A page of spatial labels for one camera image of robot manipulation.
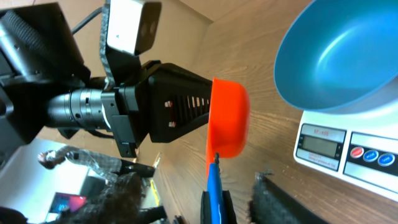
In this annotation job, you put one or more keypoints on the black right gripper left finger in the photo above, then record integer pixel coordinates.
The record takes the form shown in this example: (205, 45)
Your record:
(217, 211)

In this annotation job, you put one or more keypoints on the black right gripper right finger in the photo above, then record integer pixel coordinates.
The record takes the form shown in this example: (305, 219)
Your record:
(270, 204)

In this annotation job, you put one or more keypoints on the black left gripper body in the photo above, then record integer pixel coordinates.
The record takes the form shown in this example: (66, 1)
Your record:
(127, 110)

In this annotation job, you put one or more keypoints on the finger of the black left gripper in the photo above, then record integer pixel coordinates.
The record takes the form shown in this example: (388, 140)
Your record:
(179, 102)

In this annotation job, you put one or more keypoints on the red measuring scoop blue handle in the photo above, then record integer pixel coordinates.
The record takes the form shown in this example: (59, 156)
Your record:
(227, 129)

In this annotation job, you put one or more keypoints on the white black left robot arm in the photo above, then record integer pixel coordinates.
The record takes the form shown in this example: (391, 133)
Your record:
(45, 83)

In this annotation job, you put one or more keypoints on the white digital kitchen scale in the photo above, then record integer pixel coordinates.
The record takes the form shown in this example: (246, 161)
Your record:
(357, 145)

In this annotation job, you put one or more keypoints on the blue plastic bowl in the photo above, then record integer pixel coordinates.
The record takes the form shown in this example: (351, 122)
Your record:
(339, 56)

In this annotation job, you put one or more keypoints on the person in plaid shirt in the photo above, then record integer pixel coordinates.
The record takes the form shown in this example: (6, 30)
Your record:
(109, 168)

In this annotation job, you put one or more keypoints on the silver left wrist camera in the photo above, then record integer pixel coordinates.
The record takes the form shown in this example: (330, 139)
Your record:
(132, 25)

